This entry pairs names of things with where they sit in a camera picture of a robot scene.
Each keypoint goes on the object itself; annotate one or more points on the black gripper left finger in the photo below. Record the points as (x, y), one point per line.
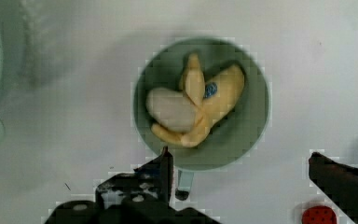
(140, 197)

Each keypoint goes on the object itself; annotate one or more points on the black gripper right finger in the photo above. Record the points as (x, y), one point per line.
(339, 182)

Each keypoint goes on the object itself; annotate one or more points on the peeled toy banana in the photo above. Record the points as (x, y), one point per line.
(185, 117)

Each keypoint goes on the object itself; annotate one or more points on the green mug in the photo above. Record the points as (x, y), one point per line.
(229, 138)

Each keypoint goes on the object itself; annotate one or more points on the red round toy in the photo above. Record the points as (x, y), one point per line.
(319, 215)

